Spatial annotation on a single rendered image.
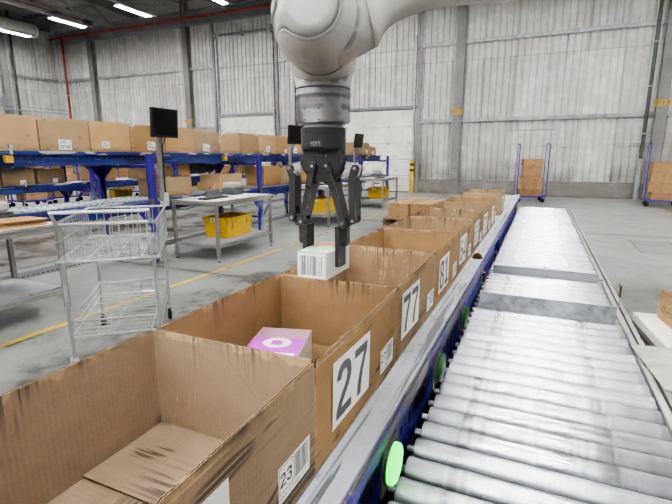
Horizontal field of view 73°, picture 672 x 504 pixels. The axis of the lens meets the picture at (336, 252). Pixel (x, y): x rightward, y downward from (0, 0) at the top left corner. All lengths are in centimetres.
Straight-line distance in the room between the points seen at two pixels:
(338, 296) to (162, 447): 47
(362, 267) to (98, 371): 89
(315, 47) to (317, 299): 62
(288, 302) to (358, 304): 18
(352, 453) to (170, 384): 31
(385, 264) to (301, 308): 40
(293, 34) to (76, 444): 60
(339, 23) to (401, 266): 92
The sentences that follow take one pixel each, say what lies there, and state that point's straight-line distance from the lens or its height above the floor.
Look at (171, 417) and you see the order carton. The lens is 83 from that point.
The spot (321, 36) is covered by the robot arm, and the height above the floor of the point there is 145.
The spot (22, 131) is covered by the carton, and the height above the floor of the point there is 157.
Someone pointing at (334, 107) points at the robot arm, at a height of 140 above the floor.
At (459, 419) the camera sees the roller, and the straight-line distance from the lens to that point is 111.
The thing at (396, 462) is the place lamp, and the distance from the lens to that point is 83.
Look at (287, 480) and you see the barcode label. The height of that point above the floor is 93.
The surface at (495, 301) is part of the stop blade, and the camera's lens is 185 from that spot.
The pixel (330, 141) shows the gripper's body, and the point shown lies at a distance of 74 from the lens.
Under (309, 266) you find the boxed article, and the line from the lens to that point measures 76.
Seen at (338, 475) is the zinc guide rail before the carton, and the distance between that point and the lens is 70.
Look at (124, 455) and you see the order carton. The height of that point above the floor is 89.
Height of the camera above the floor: 132
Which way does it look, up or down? 12 degrees down
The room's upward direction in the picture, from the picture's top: straight up
